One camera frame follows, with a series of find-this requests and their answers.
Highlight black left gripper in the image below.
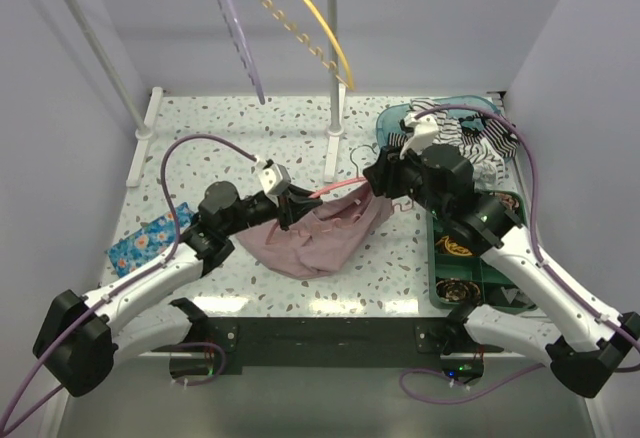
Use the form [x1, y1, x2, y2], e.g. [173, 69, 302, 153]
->
[223, 184, 322, 237]

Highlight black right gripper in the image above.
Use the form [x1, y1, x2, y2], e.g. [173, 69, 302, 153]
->
[362, 138, 448, 220]

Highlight pink plastic hanger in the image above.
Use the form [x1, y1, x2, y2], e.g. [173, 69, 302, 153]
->
[267, 142, 421, 247]

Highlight pink tank top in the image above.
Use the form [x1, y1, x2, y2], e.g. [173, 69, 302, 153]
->
[236, 184, 393, 279]

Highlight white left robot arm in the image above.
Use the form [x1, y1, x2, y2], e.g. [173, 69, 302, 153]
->
[33, 181, 322, 397]

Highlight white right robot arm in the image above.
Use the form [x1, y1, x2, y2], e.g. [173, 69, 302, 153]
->
[363, 145, 639, 398]

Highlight yellow plastic hanger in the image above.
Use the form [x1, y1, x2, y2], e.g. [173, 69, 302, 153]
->
[258, 0, 355, 91]

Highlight grey white hanger rack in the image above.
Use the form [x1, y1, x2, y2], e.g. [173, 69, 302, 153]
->
[63, 0, 348, 188]

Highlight purple plastic hanger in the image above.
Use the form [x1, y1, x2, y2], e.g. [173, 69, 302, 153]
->
[216, 0, 266, 105]

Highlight teal plastic basket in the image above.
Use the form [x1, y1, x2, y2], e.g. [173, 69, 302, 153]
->
[376, 93, 504, 147]

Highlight black white striped garment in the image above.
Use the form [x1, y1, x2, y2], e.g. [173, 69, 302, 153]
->
[388, 98, 519, 190]

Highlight green compartment tray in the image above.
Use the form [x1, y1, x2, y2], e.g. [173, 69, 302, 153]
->
[427, 218, 537, 314]

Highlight blue floral cloth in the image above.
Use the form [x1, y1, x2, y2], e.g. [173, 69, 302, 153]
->
[106, 211, 176, 278]

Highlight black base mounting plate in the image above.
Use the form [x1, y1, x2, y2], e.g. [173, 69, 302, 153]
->
[162, 317, 501, 377]

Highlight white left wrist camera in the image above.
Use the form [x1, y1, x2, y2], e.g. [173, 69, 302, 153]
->
[256, 160, 291, 196]

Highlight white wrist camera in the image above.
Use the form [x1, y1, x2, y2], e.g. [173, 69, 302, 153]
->
[256, 160, 291, 196]
[400, 112, 439, 159]

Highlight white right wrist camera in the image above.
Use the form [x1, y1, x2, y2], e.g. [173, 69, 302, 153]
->
[400, 112, 439, 159]

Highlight yellow black hair ties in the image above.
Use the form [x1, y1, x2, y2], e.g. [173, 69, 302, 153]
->
[435, 235, 476, 258]

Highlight brown patterned hair ties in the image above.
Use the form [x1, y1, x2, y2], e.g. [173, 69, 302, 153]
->
[434, 277, 479, 304]

